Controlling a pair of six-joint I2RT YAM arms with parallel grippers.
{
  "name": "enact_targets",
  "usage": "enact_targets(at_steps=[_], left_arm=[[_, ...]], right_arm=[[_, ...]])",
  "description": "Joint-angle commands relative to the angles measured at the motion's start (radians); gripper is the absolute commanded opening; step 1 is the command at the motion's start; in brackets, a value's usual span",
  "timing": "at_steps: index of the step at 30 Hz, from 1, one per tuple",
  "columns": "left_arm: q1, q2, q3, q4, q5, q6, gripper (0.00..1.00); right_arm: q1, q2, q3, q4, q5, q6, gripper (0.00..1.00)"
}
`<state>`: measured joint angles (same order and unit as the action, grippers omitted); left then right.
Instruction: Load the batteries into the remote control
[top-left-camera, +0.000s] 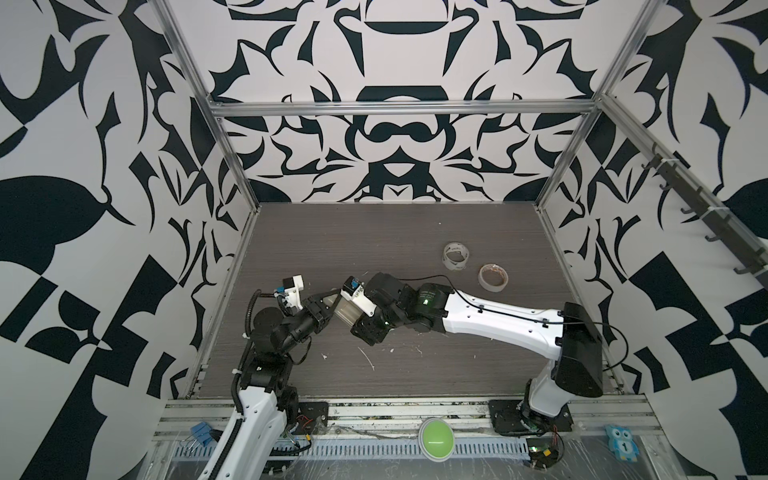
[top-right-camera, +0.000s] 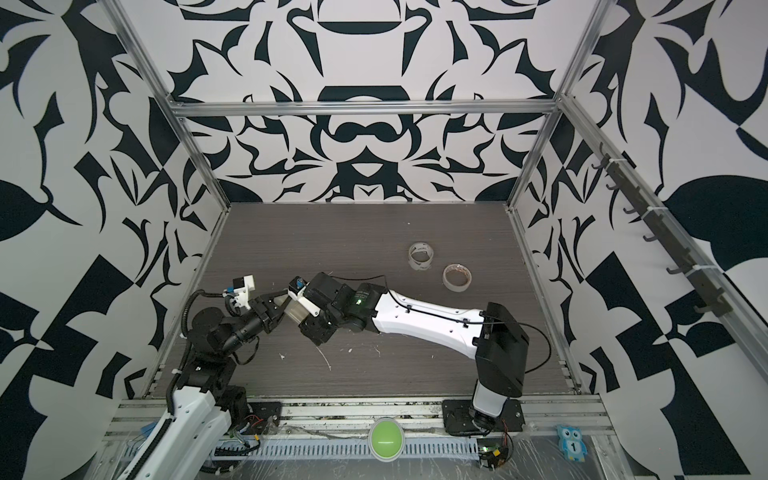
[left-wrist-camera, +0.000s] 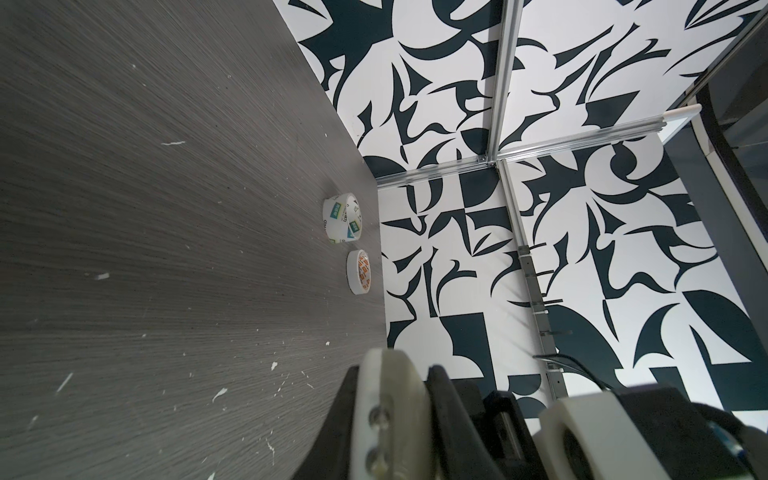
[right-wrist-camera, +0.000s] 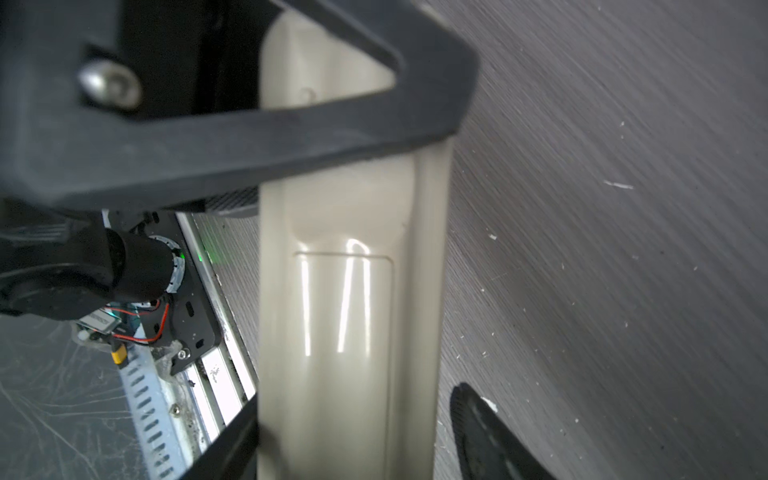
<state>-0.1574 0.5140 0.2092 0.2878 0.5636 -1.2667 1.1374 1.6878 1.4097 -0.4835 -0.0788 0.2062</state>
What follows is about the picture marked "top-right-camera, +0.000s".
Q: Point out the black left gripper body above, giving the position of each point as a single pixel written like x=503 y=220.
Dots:
x=265 y=318

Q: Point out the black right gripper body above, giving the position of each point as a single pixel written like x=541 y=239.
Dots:
x=322 y=326

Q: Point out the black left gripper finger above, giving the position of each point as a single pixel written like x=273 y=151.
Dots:
x=273 y=295
x=279 y=308

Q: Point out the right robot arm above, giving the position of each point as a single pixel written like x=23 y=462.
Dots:
x=492 y=337

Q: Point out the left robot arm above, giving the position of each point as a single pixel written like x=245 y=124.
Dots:
x=201 y=404

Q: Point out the large clear printed tape roll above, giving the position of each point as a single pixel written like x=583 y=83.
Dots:
x=420 y=256

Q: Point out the green round button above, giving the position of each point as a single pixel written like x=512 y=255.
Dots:
x=386 y=440

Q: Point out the small white orange tape roll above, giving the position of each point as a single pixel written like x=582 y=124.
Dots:
x=456 y=277

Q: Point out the blue owl figurine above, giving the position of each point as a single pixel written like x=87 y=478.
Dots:
x=571 y=443

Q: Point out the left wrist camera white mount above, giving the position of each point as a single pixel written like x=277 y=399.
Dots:
x=238 y=296

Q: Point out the white slotted cable duct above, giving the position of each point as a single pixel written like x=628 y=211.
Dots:
x=353 y=449

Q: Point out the black wall hook rack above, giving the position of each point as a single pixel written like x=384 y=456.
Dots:
x=667 y=232

